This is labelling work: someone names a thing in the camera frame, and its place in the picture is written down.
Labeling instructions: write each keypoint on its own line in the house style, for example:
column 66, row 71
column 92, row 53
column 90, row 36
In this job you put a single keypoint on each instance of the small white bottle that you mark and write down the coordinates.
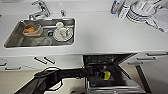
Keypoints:
column 123, row 10

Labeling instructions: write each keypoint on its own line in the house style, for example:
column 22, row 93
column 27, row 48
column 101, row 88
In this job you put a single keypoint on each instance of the bowl with orange sponge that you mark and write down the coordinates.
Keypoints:
column 32, row 29

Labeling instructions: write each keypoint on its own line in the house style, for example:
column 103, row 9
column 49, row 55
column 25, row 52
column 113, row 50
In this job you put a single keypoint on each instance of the stainless steel dishwasher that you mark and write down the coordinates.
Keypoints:
column 100, row 61

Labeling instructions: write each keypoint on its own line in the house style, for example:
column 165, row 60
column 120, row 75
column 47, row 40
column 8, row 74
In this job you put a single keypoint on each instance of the stack of white dishes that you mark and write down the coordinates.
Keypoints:
column 140, row 11

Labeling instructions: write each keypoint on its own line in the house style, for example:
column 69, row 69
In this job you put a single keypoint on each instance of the chrome faucet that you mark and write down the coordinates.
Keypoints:
column 41, row 9

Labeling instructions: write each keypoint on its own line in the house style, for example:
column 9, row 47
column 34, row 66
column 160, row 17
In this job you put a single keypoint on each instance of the white cup on saucer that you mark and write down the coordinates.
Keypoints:
column 62, row 32

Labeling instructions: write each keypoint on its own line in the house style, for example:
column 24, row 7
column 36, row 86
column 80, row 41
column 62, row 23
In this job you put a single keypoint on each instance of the small chrome sink knob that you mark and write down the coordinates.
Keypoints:
column 62, row 13

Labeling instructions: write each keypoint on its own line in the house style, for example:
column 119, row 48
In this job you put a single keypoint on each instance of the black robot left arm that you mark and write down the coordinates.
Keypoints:
column 60, row 75

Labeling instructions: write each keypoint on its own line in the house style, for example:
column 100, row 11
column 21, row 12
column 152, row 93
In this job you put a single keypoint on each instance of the white dish soap bottle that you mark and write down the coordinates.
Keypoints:
column 115, row 6

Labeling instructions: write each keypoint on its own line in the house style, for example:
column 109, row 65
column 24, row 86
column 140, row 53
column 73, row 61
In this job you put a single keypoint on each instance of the steel sink basin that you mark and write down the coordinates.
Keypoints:
column 13, row 41

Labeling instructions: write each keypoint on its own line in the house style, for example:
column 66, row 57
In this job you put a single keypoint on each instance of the white two-door sink cabinet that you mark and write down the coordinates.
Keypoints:
column 56, row 60

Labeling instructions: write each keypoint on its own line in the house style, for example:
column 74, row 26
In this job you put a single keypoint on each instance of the small yellow object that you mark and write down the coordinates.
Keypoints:
column 106, row 75

